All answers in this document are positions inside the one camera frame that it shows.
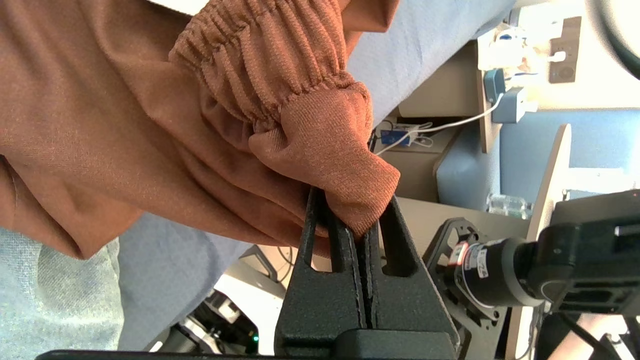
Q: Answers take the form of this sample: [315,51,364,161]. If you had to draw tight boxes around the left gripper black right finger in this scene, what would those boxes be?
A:
[357,195,461,358]

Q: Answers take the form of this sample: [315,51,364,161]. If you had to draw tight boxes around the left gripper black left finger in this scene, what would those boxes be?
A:
[274,187,368,358]

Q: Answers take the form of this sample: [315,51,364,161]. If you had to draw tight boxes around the rust brown shorts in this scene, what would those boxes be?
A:
[0,0,401,261]

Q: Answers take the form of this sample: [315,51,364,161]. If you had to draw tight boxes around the light blue denim shorts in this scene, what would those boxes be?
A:
[0,227,123,360]

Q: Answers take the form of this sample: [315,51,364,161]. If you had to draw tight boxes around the silver robot base chassis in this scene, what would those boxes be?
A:
[145,245,301,360]

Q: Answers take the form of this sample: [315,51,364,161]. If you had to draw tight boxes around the clear plastic bottle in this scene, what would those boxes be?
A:
[487,192,533,219]

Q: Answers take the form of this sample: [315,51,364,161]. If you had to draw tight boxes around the small blue plug adapter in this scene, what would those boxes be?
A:
[380,127,413,147]

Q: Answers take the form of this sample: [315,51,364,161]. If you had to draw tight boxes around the blue-grey charger box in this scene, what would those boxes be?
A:
[482,69,526,124]

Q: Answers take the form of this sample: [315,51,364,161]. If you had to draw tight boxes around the light blue padded furniture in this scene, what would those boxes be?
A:
[435,107,640,211]

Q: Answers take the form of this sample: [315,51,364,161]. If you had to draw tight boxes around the blue bed cover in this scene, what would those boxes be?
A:
[117,0,516,351]

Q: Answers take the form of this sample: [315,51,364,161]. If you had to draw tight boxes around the long white cable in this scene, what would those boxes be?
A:
[375,92,506,157]

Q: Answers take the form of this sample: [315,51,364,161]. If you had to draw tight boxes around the grey wall socket plate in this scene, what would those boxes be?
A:
[547,17,583,84]

